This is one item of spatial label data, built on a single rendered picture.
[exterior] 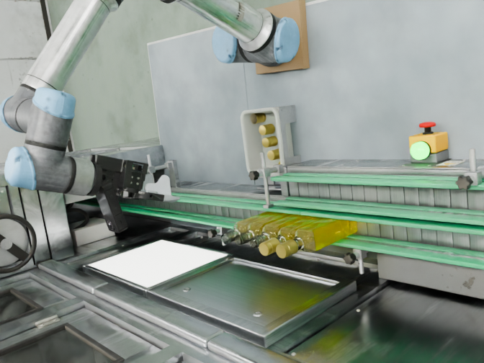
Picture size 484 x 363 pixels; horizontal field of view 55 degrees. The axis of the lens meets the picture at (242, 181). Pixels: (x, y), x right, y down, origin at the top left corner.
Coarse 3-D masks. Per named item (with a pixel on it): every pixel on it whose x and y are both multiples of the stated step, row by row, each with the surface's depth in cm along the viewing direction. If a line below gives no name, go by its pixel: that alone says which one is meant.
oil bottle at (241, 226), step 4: (264, 212) 142; (268, 212) 142; (272, 212) 141; (276, 212) 141; (256, 216) 139; (260, 216) 139; (264, 216) 138; (244, 220) 136; (248, 220) 135; (252, 220) 135; (236, 224) 134; (240, 224) 133; (244, 224) 132; (236, 228) 133; (240, 228) 132; (244, 228) 132; (240, 232) 132; (244, 232) 132
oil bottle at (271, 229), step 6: (288, 216) 133; (294, 216) 132; (300, 216) 131; (306, 216) 132; (276, 222) 129; (282, 222) 128; (288, 222) 127; (294, 222) 128; (264, 228) 125; (270, 228) 124; (276, 228) 124; (270, 234) 123; (276, 234) 123
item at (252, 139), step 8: (248, 112) 156; (256, 112) 153; (264, 112) 157; (272, 112) 157; (248, 120) 160; (272, 120) 158; (248, 128) 160; (256, 128) 163; (280, 128) 148; (248, 136) 161; (256, 136) 163; (264, 136) 162; (280, 136) 148; (248, 144) 161; (256, 144) 163; (280, 144) 148; (248, 152) 161; (256, 152) 163; (264, 152) 164; (280, 152) 149; (248, 160) 161; (256, 160) 163; (280, 160) 150; (248, 168) 161; (256, 168) 163
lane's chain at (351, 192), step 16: (304, 192) 140; (320, 192) 135; (336, 192) 131; (352, 192) 127; (368, 192) 123; (384, 192) 120; (400, 192) 116; (416, 192) 113; (432, 192) 110; (448, 192) 108; (464, 192) 105; (480, 192) 102; (464, 208) 106; (480, 208) 103
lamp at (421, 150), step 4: (416, 144) 114; (420, 144) 113; (424, 144) 113; (428, 144) 114; (412, 148) 115; (416, 148) 114; (420, 148) 113; (424, 148) 113; (428, 148) 113; (412, 152) 115; (416, 152) 114; (420, 152) 113; (424, 152) 113; (428, 152) 113; (416, 156) 114; (420, 156) 114; (424, 156) 113; (428, 156) 115
